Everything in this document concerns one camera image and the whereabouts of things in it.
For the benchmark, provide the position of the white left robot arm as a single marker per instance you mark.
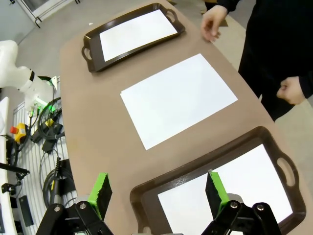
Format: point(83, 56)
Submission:
point(14, 71)

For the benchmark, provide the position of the person's right hand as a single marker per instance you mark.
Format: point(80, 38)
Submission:
point(211, 22)

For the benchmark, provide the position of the yellow emergency stop box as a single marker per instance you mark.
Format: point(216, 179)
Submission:
point(18, 132)

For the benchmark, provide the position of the person's left hand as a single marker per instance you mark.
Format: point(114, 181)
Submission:
point(292, 90)

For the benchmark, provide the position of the person's right forearm black sleeve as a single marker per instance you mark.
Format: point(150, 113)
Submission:
point(234, 2)

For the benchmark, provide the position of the white A4 paper stack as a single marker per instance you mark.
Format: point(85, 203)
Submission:
point(178, 100)

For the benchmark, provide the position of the white A4 paper sheet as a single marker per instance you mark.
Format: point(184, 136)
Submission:
point(137, 34)
point(249, 186)

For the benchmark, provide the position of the person in black sweater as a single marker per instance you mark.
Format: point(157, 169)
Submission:
point(276, 36)

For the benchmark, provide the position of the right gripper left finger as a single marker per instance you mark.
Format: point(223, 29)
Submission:
point(101, 195)

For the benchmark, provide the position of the dark brown plastic tray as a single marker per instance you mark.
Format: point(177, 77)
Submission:
point(151, 195)
point(94, 58)

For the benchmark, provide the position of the white slotted base plate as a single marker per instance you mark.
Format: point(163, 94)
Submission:
point(36, 156)

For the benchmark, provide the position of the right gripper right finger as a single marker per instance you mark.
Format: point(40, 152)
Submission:
point(216, 193)

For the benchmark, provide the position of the black power brick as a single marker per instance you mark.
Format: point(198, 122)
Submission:
point(25, 210)

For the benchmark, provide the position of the person's left forearm black sleeve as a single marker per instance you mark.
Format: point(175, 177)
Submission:
point(308, 85)

